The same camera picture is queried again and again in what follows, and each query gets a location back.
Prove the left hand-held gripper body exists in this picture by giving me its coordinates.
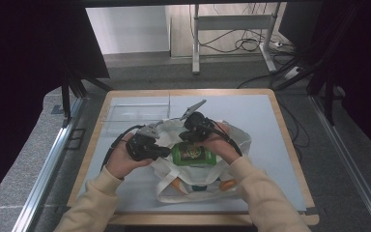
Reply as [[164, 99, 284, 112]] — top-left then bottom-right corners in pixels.
[[125, 121, 164, 162]]

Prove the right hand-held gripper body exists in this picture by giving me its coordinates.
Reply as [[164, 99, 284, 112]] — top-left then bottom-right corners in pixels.
[[179, 99, 215, 143]]

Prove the green snack packet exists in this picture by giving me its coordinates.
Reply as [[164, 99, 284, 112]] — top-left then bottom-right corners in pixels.
[[171, 142, 217, 167]]

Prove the clear plastic box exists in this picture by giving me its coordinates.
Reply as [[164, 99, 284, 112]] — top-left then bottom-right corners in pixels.
[[100, 93, 172, 136]]

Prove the white canvas tote bag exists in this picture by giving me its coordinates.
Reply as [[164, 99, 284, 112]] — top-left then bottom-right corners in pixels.
[[151, 118, 253, 205]]

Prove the person's left hand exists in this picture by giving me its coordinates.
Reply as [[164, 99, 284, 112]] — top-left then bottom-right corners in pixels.
[[104, 132, 155, 180]]

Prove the person's right hand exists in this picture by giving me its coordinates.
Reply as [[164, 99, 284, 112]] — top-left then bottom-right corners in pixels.
[[194, 123, 243, 165]]

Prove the black metal stand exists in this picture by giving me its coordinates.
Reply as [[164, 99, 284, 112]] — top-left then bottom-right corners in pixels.
[[60, 62, 113, 121], [271, 6, 344, 127]]

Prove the white power strip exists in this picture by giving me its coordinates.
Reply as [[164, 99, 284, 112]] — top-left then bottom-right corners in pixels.
[[283, 65, 302, 80]]

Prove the dark curtain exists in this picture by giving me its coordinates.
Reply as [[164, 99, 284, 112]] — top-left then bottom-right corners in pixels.
[[0, 0, 111, 211], [315, 0, 371, 163]]

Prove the left hand-held gripper cable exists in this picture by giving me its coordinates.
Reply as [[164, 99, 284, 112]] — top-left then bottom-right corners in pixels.
[[100, 124, 147, 172]]

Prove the hand-held gripper cable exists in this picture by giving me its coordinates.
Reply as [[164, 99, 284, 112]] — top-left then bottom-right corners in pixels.
[[206, 119, 243, 158], [100, 124, 147, 172]]

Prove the right hand-held gripper cable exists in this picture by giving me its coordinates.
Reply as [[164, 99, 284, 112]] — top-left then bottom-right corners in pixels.
[[206, 119, 243, 158]]

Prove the black cable beside table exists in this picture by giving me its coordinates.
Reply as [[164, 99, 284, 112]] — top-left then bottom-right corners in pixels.
[[274, 93, 311, 162]]

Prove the tangle of black floor cables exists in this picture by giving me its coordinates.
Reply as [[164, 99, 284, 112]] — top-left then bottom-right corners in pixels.
[[199, 28, 297, 55]]

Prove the aluminium rail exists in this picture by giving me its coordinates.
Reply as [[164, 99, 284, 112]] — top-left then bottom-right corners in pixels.
[[11, 96, 85, 232], [308, 95, 371, 232]]

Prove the white metal desk frame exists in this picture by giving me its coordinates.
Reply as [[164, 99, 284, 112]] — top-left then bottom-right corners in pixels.
[[191, 3, 279, 75]]

